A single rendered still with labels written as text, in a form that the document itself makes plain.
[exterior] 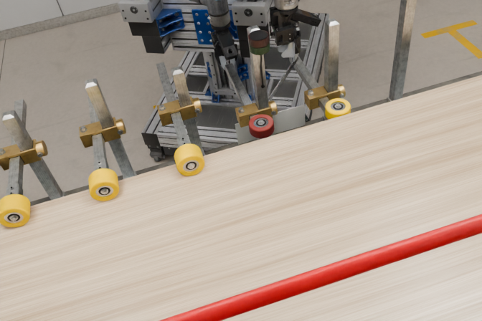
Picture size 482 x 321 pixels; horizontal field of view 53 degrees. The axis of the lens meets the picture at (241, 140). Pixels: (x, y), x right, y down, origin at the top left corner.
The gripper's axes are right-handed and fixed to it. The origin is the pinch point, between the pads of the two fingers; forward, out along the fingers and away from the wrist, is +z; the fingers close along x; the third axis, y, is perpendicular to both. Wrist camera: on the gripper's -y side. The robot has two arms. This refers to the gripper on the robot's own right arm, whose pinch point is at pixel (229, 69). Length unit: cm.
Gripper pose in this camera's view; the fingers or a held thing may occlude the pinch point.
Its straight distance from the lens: 191.3
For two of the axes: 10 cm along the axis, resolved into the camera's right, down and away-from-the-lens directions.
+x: -9.5, 2.8, -1.2
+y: -2.8, -6.5, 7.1
